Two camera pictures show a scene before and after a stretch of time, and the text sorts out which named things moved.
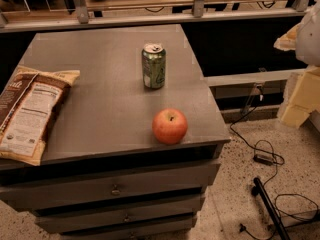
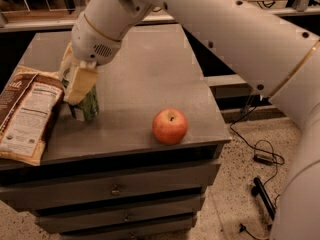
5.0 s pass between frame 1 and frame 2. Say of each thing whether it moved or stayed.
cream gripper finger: moved
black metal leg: stayed
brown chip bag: stayed
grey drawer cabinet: stayed
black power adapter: stayed
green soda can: moved
